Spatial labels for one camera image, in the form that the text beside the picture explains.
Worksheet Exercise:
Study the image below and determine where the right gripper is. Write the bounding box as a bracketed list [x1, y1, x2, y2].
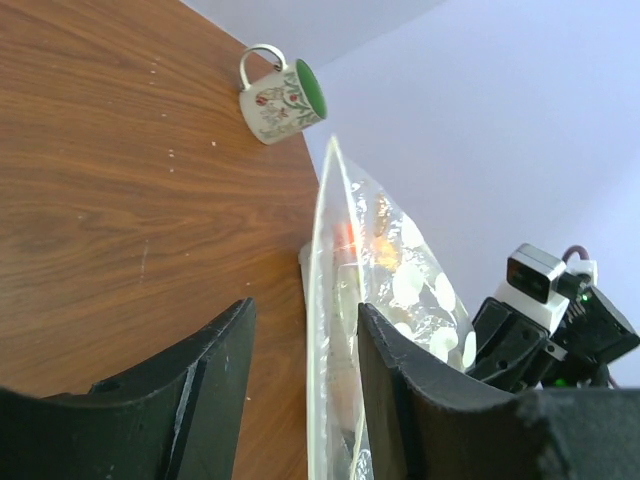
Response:
[467, 287, 639, 393]

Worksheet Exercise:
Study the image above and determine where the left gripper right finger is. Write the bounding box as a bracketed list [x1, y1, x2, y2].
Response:
[358, 304, 639, 480]

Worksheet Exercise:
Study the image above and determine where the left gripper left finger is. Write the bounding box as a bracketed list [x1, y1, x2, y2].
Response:
[1, 298, 256, 479]

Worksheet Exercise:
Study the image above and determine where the green interior floral mug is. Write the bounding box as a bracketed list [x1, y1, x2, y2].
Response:
[239, 44, 328, 145]

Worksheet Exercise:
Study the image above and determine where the polka dot zip bag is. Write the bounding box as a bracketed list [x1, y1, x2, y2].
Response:
[300, 137, 477, 479]

